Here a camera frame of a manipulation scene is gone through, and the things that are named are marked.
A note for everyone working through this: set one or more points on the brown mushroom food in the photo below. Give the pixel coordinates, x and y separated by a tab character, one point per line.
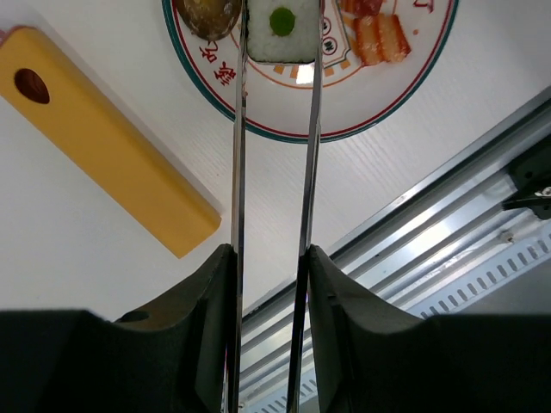
209	20

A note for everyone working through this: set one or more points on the sushi roll with green centre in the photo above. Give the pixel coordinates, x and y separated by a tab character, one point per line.
283	32

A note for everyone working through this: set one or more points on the striped bacon slice food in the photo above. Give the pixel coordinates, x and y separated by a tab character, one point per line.
377	37

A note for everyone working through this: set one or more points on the yellow rectangular box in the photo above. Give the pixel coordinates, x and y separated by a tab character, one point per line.
48	90

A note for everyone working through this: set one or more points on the metal food tongs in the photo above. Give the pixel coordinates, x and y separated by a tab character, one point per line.
238	226

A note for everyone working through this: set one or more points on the aluminium mounting rail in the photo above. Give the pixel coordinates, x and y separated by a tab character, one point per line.
457	208

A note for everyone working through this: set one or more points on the white slotted cable duct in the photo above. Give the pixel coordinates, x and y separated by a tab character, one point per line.
467	281

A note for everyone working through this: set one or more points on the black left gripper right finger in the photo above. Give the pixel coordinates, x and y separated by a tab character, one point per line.
370	356

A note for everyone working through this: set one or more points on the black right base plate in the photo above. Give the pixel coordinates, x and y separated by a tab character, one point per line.
530	174

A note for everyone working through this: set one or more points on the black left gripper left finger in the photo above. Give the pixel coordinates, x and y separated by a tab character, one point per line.
165	356

